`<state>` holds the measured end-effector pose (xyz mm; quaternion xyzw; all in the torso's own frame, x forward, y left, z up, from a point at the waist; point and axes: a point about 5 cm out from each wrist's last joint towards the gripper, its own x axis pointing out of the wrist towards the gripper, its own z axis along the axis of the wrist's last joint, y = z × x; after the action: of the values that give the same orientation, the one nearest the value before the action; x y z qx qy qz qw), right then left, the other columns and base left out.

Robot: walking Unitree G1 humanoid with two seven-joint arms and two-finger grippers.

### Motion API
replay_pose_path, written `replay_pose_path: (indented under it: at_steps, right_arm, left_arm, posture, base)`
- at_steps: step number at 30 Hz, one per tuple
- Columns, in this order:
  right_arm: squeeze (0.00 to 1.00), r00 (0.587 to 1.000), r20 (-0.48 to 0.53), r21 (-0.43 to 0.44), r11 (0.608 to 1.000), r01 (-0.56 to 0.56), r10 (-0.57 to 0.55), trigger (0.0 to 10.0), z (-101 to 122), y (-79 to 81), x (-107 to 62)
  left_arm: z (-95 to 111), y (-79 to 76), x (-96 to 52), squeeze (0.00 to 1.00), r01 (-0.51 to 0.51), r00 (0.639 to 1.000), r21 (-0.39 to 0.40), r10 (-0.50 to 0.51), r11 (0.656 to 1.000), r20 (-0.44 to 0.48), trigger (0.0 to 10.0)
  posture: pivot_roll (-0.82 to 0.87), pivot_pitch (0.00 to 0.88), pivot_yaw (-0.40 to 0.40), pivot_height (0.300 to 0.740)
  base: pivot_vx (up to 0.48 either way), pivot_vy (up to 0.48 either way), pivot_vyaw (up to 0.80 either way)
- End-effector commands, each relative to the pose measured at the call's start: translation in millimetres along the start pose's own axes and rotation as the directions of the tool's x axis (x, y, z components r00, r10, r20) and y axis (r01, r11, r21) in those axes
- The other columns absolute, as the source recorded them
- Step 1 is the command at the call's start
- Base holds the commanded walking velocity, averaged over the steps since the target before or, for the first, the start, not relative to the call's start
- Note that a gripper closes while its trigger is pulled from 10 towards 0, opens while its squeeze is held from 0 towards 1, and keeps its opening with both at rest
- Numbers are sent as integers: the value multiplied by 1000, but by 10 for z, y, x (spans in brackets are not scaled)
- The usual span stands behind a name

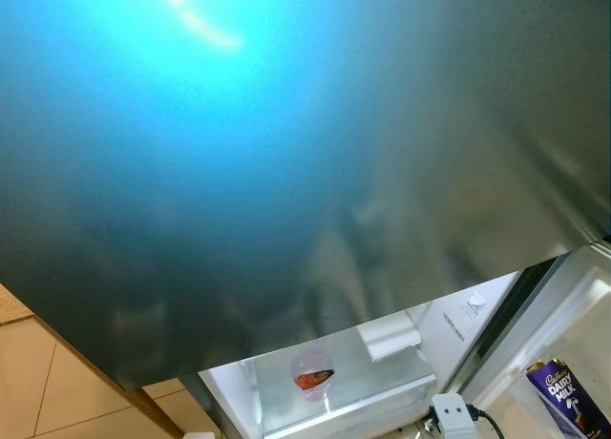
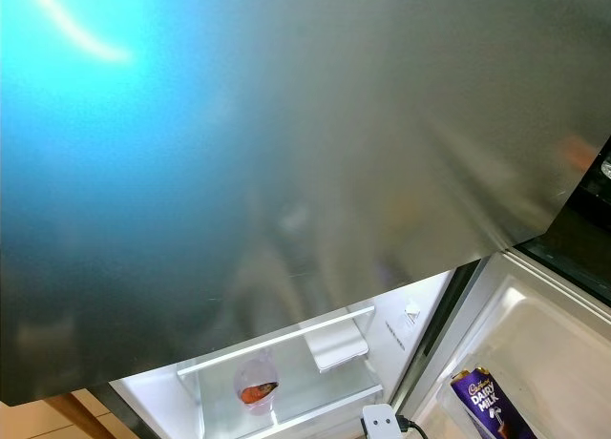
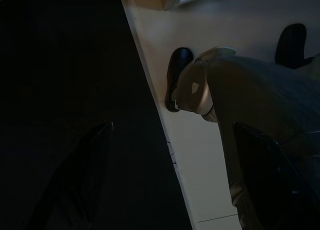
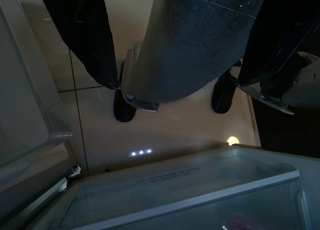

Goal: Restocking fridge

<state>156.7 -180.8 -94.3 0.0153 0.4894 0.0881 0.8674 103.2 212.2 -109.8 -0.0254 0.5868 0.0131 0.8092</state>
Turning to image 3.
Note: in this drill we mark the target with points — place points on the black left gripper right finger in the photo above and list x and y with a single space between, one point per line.
270 190

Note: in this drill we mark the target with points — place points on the black left robot foot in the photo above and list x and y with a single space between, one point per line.
180 62

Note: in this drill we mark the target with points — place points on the black floor mat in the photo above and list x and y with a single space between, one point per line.
50 65

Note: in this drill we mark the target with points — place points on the black right robot foot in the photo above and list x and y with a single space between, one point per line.
291 45

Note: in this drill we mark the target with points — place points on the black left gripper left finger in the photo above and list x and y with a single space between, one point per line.
75 190

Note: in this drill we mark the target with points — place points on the black robot foot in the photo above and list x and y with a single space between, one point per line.
291 45
180 62

